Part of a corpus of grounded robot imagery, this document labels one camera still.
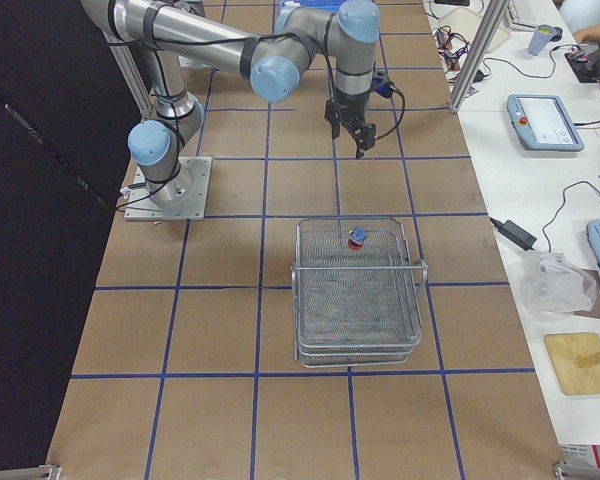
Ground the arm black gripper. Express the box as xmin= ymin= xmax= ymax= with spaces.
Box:
xmin=325 ymin=89 xmax=376 ymax=159

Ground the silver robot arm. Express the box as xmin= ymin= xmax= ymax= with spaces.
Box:
xmin=82 ymin=1 xmax=380 ymax=211

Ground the blue plastic tray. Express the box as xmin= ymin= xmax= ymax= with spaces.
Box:
xmin=279 ymin=0 xmax=344 ymax=12

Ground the black power adapter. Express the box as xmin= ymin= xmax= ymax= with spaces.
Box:
xmin=496 ymin=220 xmax=537 ymax=251

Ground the far teach pendant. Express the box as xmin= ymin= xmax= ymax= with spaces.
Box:
xmin=506 ymin=94 xmax=584 ymax=152

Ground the grey blue cup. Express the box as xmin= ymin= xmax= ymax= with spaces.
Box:
xmin=527 ymin=24 xmax=557 ymax=56

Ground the clear plastic bag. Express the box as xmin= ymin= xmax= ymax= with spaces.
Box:
xmin=518 ymin=250 xmax=598 ymax=316

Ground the wooden board stand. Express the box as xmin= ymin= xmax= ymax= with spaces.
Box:
xmin=544 ymin=332 xmax=600 ymax=396

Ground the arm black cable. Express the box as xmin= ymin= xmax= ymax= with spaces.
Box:
xmin=372 ymin=84 xmax=407 ymax=140

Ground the wire mesh shelf rack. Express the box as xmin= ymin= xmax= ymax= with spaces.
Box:
xmin=291 ymin=217 xmax=428 ymax=368

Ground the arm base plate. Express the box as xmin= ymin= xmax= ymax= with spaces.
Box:
xmin=123 ymin=156 xmax=213 ymax=222

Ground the aluminium frame post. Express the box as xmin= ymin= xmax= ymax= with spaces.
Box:
xmin=448 ymin=0 xmax=510 ymax=113

